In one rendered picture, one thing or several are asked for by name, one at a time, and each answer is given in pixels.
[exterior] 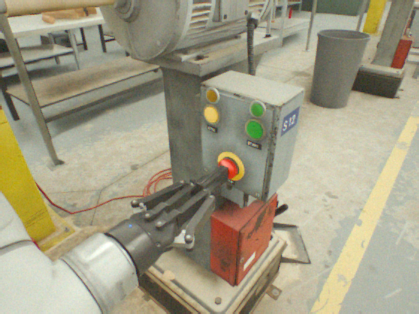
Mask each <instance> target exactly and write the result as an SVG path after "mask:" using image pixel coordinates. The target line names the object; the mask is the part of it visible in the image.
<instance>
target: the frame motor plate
mask: <svg viewBox="0 0 419 314"><path fill-rule="evenodd" d="M246 34H247V33H246V32H245V33H242V34H240V35H242V37H245V38H246V39H247V35H246ZM279 40H280V37H279V36H275V35H270V33H266V34H261V33H256V32H254V55H259V54H261V53H263V52H266V51H269V50H270V49H273V48H275V47H277V46H278V45H279ZM246 41H247V40H246ZM246 41H245V42H243V43H237V44H235V45H232V46H228V47H227V48H224V49H219V50H217V51H214V52H211V53H209V54H204V55H197V57H195V58H191V59H188V60H186V61H176V60H173V59H170V58H165V57H157V58H154V59H149V60H148V59H141V58H137V57H135V56H133V55H130V57H131V59H136V60H139V61H143V62H146V63H149V64H153V65H156V66H160V67H164V68H169V69H173V70H177V71H180V72H183V73H188V74H191V75H194V76H198V77H202V76H205V75H207V74H210V73H212V72H214V71H216V70H220V69H221V68H224V67H228V66H230V65H232V64H235V63H238V62H240V61H243V60H245V59H246V58H247V57H248V56H247V42H246Z"/></svg>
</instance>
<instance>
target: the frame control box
mask: <svg viewBox="0 0 419 314"><path fill-rule="evenodd" d="M209 87H214V88H215V89H216V90H217V91H218V93H219V101H218V102H217V103H216V104H212V103H210V102H209V101H208V100H207V98H206V91H207V89H208V88H209ZM304 93H305V89H304V88H303V87H297V86H294V85H291V84H286V83H280V82H276V81H271V80H268V79H264V78H259V77H256V76H250V75H247V74H244V73H238V72H235V71H232V70H230V71H228V72H226V73H223V74H221V75H219V76H216V77H214V78H212V79H208V80H206V81H203V82H201V83H200V105H201V170H202V172H203V173H205V174H210V173H212V172H213V171H214V170H215V169H216V168H217V167H218V163H219V162H220V161H221V160H222V159H223V158H228V159H230V160H231V161H232V162H233V163H234V164H235V166H236V169H237V175H235V177H234V178H232V179H228V181H226V182H225V183H226V184H227V185H226V188H227V190H228V191H231V190H232V188H235V189H237V190H239V191H244V192H245V193H246V194H249V195H251V196H252V197H255V198H257V199H258V200H261V201H263V202H264V203H265V202H267V201H268V200H269V198H270V197H271V196H272V195H273V194H274V193H275V192H276V191H277V190H278V189H279V188H280V187H281V186H282V185H283V184H284V183H285V182H286V181H287V179H288V177H289V173H290V167H291V163H292V159H293V148H294V144H295V141H296V134H297V129H298V126H299V119H300V115H301V112H302V104H303V100H304ZM254 100H260V101H261V102H262V103H263V104H264V105H265V107H266V114H265V115H264V117H262V118H260V119H258V118H255V117H253V116H252V115H251V113H250V111H249V106H250V104H251V103H252V102H253V101H254ZM208 107H213V108H214V109H215V110H216V111H217V113H218V120H217V122H215V123H211V122H210V121H208V120H207V118H206V117H205V113H204V112H205V109H206V108H208ZM251 121H255V122H257V123H259V124H260V125H261V126H262V127H263V136H262V137H261V138H258V139H255V138H252V137H250V136H249V134H248V133H247V127H246V126H247V124H248V123H250V122H251Z"/></svg>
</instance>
